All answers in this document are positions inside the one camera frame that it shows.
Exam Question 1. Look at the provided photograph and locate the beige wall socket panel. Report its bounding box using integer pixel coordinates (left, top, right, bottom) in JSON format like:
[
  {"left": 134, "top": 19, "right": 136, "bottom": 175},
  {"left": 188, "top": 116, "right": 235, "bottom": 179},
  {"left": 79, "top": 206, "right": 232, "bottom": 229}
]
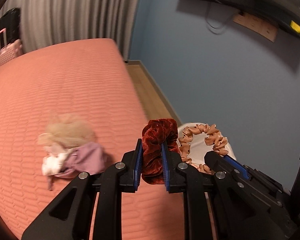
[{"left": 232, "top": 11, "right": 277, "bottom": 43}]

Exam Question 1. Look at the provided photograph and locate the peach dotted satin scrunchie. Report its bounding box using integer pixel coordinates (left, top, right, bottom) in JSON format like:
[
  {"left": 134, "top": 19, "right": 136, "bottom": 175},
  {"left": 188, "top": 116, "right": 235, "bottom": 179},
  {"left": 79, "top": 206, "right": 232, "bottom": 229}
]
[{"left": 177, "top": 123, "right": 229, "bottom": 174}]

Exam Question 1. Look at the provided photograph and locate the pink quilted bed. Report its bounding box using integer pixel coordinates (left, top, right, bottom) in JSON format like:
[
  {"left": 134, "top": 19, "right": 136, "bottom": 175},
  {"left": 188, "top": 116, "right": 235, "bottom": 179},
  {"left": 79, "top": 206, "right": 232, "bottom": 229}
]
[{"left": 0, "top": 38, "right": 215, "bottom": 240}]

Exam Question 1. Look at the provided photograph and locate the white fabric scrap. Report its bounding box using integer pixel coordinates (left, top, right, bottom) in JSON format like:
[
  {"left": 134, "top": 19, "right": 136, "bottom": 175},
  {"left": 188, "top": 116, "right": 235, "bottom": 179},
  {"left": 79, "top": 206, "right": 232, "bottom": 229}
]
[{"left": 41, "top": 152, "right": 69, "bottom": 175}]

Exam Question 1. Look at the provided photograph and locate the pink suitcase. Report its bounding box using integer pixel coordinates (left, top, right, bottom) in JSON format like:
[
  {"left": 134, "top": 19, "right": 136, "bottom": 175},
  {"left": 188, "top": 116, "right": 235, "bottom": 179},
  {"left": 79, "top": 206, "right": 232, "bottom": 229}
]
[{"left": 0, "top": 29, "right": 24, "bottom": 67}]

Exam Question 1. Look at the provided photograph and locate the beige tulle scrunchie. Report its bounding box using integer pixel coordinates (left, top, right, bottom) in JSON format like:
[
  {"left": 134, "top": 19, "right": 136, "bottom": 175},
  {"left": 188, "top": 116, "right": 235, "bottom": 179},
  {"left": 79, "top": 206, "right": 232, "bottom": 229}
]
[{"left": 39, "top": 114, "right": 97, "bottom": 148}]

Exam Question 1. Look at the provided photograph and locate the bin with white plastic liner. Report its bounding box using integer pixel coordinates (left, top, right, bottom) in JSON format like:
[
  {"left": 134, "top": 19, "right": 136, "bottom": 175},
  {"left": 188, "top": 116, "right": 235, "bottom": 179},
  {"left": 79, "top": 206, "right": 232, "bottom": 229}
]
[{"left": 176, "top": 122, "right": 238, "bottom": 175}]

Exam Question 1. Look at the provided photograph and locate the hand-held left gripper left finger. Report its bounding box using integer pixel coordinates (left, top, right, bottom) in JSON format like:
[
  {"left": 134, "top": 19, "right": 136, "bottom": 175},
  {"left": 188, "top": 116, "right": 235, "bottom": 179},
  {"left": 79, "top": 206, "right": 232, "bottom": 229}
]
[{"left": 21, "top": 138, "right": 143, "bottom": 240}]

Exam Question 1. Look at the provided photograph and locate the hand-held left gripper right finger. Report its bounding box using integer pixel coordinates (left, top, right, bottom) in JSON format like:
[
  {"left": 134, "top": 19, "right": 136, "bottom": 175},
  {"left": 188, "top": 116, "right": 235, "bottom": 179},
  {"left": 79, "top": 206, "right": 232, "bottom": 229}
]
[{"left": 161, "top": 142, "right": 298, "bottom": 240}]

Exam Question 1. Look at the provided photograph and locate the black suitcase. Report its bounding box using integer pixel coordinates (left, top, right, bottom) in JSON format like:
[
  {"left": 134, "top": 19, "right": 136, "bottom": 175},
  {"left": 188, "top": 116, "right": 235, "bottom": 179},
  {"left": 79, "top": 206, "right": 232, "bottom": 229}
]
[{"left": 0, "top": 8, "right": 22, "bottom": 44}]

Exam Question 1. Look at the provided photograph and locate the dark red velvet scrunchie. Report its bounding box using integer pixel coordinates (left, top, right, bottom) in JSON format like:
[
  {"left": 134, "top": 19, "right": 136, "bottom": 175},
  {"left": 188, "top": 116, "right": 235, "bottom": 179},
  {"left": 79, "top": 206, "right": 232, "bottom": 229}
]
[{"left": 141, "top": 118, "right": 178, "bottom": 184}]

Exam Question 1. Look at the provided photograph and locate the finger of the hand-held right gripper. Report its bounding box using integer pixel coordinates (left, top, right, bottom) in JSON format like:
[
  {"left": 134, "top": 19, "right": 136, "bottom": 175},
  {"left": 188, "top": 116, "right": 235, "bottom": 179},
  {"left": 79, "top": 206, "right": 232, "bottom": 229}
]
[
  {"left": 204, "top": 151, "right": 243, "bottom": 180},
  {"left": 224, "top": 154, "right": 252, "bottom": 180}
]

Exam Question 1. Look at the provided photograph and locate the black cable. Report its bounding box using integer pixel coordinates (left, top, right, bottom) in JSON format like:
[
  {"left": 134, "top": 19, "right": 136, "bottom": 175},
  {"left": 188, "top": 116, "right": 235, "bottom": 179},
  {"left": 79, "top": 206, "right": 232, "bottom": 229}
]
[{"left": 206, "top": 5, "right": 238, "bottom": 34}]

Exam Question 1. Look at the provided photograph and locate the grey curtain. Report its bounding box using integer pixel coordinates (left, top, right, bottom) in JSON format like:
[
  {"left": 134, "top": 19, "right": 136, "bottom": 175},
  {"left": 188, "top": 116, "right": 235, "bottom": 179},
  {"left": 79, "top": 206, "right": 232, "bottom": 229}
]
[{"left": 0, "top": 0, "right": 143, "bottom": 63}]

